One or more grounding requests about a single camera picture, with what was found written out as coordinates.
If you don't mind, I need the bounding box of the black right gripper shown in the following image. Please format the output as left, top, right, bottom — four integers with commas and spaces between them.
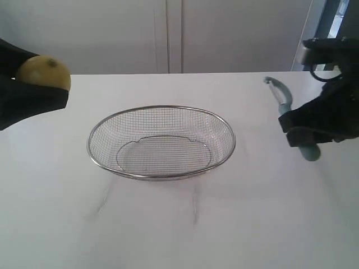
278, 38, 358, 147

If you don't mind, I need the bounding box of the teal handled vegetable peeler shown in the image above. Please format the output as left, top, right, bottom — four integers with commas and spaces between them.
263, 76, 321, 163

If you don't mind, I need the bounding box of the yellow lemon with sticker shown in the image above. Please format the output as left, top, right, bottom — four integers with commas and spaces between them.
15, 55, 71, 91

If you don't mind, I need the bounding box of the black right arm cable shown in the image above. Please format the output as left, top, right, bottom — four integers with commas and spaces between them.
310, 63, 344, 84

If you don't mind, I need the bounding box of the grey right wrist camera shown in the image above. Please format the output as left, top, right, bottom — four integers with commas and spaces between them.
296, 38, 342, 66

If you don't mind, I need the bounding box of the oval metal wire mesh basket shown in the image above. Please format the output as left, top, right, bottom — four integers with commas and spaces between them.
86, 105, 236, 182

